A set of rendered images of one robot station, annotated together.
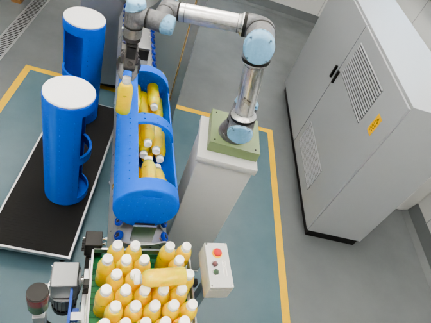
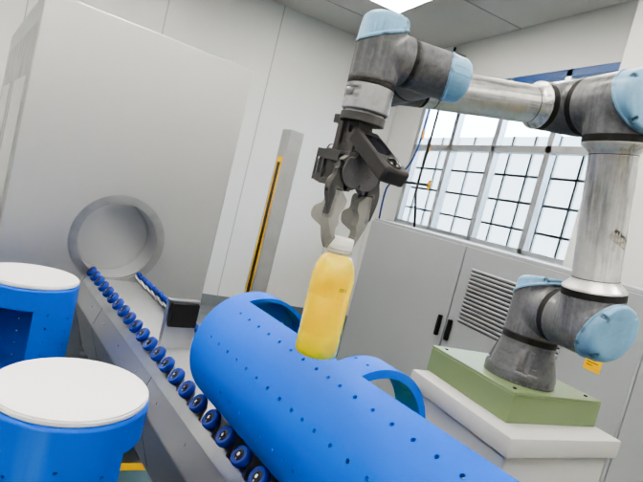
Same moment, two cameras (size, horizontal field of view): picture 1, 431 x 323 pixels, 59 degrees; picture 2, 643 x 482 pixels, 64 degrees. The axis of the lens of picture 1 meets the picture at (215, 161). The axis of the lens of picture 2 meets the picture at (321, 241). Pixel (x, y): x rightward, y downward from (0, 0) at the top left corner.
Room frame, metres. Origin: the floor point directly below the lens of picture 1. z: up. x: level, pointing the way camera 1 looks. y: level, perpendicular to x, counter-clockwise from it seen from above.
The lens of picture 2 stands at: (0.52, 0.69, 1.49)
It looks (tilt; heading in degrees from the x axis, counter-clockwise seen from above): 5 degrees down; 349
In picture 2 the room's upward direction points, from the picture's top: 14 degrees clockwise
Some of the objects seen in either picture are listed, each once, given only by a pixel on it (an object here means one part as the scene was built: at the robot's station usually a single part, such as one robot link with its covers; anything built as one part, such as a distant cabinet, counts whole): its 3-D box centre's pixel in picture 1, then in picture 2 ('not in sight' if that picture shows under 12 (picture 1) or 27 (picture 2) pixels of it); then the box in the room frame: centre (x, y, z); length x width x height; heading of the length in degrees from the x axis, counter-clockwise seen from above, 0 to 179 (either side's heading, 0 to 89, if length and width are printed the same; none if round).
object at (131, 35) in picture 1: (131, 31); (365, 101); (1.32, 0.51, 1.65); 0.08 x 0.08 x 0.05
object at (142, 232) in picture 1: (142, 232); not in sight; (0.92, 0.17, 0.99); 0.10 x 0.02 x 0.12; 115
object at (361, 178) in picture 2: (130, 47); (351, 153); (1.33, 0.51, 1.57); 0.09 x 0.08 x 0.12; 26
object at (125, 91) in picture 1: (124, 96); (327, 300); (1.31, 0.50, 1.33); 0.07 x 0.07 x 0.19
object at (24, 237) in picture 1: (65, 168); not in sight; (1.72, 1.02, 0.08); 1.50 x 0.52 x 0.15; 15
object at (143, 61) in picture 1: (140, 57); (180, 324); (2.12, 0.74, 1.00); 0.10 x 0.04 x 0.15; 115
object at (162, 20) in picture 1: (161, 20); (429, 74); (1.35, 0.42, 1.73); 0.11 x 0.11 x 0.08; 8
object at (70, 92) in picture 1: (69, 91); (72, 388); (1.51, 0.88, 1.03); 0.28 x 0.28 x 0.01
